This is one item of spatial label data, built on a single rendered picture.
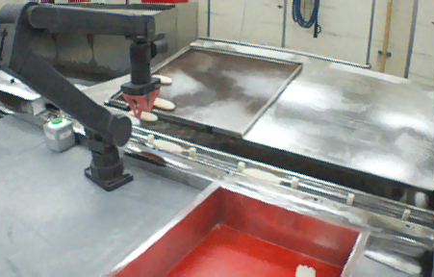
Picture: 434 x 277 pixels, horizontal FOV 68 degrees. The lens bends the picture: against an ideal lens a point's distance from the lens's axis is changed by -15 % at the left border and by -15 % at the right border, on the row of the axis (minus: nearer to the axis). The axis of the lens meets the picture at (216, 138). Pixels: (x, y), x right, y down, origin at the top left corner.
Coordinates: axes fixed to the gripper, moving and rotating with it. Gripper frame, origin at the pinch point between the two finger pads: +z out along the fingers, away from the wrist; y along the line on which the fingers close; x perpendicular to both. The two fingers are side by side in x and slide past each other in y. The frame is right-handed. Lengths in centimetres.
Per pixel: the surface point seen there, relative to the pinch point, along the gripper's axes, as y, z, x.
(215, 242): -23.6, 10.8, -37.3
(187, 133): 15.2, 11.2, -4.3
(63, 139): -14.4, 7.7, 20.6
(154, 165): -9.1, 8.7, -10.9
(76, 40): 203, 42, 287
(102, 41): 203, 40, 240
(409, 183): 10, 5, -72
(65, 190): -28.4, 11.2, 3.1
